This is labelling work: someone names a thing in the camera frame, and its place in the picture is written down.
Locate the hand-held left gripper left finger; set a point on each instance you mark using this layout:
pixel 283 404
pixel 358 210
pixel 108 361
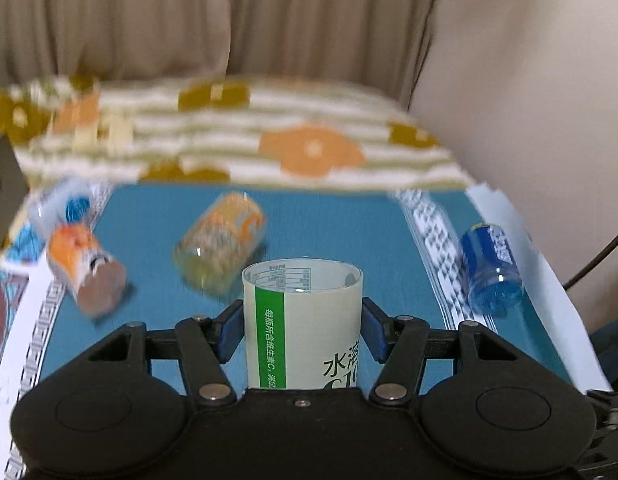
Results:
pixel 231 334

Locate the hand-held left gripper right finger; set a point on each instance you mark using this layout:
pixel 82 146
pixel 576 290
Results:
pixel 372 335

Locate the white cup with green label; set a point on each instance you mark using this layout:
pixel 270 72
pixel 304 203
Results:
pixel 303 327

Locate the yellow orange drink bottle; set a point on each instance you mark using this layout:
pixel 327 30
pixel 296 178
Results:
pixel 222 250

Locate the teal patterned table mat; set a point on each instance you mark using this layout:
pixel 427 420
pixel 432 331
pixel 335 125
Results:
pixel 339 225

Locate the blue label bottle right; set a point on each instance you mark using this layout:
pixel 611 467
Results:
pixel 491 266

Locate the floral striped blanket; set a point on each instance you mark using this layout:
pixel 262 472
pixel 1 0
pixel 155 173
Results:
pixel 199 132

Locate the blue white bottle left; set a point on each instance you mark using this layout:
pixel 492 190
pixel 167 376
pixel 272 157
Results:
pixel 59 206

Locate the beige curtain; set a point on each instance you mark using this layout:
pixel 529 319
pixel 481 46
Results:
pixel 189 15

